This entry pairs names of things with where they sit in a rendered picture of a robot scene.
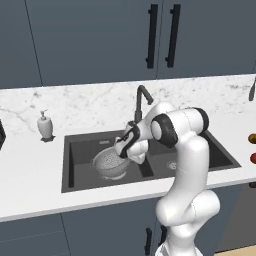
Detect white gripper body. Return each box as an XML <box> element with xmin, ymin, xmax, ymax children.
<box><xmin>113</xmin><ymin>134</ymin><xmax>127</xmax><ymax>155</ymax></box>

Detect black appliance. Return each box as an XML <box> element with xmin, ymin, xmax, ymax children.
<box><xmin>0</xmin><ymin>119</ymin><xmax>7</xmax><ymax>152</ymax></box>

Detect black sink faucet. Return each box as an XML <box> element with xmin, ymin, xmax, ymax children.
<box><xmin>133</xmin><ymin>84</ymin><xmax>155</xmax><ymax>123</ymax></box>

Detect slate blue wall cupboard door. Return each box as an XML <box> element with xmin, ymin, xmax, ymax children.
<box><xmin>156</xmin><ymin>0</ymin><xmax>256</xmax><ymax>80</ymax></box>
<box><xmin>0</xmin><ymin>0</ymin><xmax>43</xmax><ymax>90</ymax></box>
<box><xmin>25</xmin><ymin>0</ymin><xmax>165</xmax><ymax>87</ymax></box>

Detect white soap dispenser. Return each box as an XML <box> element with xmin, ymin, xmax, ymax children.
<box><xmin>36</xmin><ymin>109</ymin><xmax>56</xmax><ymax>143</ymax></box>

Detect dark hanging utensil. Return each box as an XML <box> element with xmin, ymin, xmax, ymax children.
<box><xmin>248</xmin><ymin>76</ymin><xmax>256</xmax><ymax>102</ymax></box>

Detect dark grey double sink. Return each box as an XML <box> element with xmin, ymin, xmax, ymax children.
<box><xmin>60</xmin><ymin>127</ymin><xmax>242</xmax><ymax>194</ymax></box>

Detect white metal colander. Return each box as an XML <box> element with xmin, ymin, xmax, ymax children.
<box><xmin>92</xmin><ymin>147</ymin><xmax>132</xmax><ymax>180</ymax></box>

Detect black wall cupboard handle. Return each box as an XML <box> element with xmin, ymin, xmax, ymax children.
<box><xmin>145</xmin><ymin>3</ymin><xmax>159</xmax><ymax>70</ymax></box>
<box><xmin>165</xmin><ymin>3</ymin><xmax>182</xmax><ymax>69</ymax></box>

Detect black base cupboard handle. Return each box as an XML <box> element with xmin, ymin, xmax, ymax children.
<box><xmin>144</xmin><ymin>227</ymin><xmax>153</xmax><ymax>256</ymax></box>
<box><xmin>159</xmin><ymin>225</ymin><xmax>168</xmax><ymax>246</ymax></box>

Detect slate blue base drawer front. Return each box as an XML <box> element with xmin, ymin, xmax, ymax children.
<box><xmin>0</xmin><ymin>230</ymin><xmax>72</xmax><ymax>256</ymax></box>
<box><xmin>0</xmin><ymin>213</ymin><xmax>66</xmax><ymax>244</ymax></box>

